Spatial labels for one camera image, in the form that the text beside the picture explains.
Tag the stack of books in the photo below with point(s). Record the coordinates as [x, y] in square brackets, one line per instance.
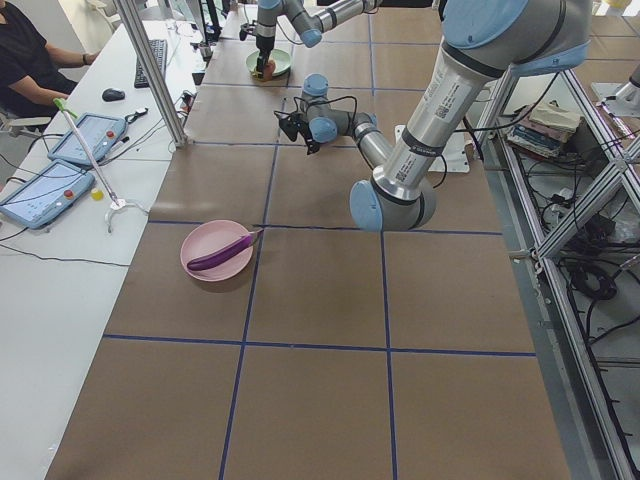
[544, 131]

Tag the aluminium side frame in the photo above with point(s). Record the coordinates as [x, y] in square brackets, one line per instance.
[573, 224]

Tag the purple eggplant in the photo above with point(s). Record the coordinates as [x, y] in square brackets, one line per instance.
[224, 254]

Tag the aluminium frame post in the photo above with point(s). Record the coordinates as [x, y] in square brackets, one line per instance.
[140, 41]

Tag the grabber stick tool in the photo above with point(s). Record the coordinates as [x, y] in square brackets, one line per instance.
[117, 204]

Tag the upper teach pendant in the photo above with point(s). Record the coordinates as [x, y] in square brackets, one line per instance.
[101, 133]

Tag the red apple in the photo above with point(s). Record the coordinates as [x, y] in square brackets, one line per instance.
[267, 73]

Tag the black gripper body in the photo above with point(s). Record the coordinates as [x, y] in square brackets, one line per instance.
[263, 44]
[304, 128]

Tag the pink plate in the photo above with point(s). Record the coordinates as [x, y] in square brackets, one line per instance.
[210, 237]

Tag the teach pendant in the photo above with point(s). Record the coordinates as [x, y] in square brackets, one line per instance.
[47, 195]
[101, 133]

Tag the black computer mouse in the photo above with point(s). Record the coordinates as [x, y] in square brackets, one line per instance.
[113, 94]

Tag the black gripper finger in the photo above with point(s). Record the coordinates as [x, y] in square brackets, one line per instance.
[312, 145]

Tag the lower teach pendant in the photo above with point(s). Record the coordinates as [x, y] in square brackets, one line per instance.
[47, 195]

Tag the yellow small cap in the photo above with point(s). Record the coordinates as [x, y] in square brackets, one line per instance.
[97, 194]

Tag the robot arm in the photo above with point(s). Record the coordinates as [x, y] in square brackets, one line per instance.
[481, 40]
[309, 27]

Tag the person in black shirt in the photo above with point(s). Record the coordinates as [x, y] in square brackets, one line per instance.
[30, 67]

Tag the green plate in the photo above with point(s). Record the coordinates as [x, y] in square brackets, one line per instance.
[282, 60]

